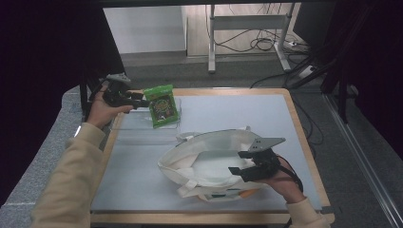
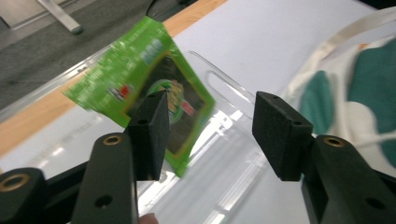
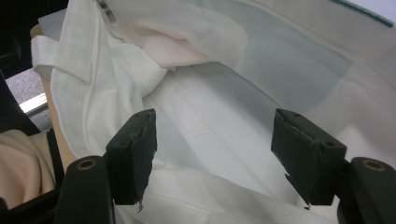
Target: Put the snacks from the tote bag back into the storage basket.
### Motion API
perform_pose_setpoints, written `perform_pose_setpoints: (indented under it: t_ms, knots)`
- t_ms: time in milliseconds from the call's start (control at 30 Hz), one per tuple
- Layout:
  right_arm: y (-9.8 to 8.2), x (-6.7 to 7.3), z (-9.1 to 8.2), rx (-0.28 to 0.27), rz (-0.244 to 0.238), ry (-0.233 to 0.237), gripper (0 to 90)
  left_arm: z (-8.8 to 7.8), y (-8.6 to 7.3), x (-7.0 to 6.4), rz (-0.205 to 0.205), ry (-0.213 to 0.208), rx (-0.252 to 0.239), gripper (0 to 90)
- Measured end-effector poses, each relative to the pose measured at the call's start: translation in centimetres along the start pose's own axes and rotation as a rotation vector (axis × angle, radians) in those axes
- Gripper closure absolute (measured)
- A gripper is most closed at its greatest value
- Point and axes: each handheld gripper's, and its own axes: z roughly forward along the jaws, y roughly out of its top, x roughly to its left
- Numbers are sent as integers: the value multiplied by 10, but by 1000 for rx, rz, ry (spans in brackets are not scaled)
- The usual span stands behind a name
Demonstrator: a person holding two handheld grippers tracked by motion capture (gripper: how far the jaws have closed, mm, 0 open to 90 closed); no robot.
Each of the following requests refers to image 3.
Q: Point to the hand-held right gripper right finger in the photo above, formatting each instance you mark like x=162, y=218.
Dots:
x=306, y=155

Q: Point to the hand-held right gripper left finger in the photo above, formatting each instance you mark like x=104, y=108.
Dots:
x=134, y=158

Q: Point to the white patterned canvas tote bag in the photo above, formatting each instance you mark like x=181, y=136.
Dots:
x=218, y=93

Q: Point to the aluminium rail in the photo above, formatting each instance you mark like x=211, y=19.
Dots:
x=32, y=103

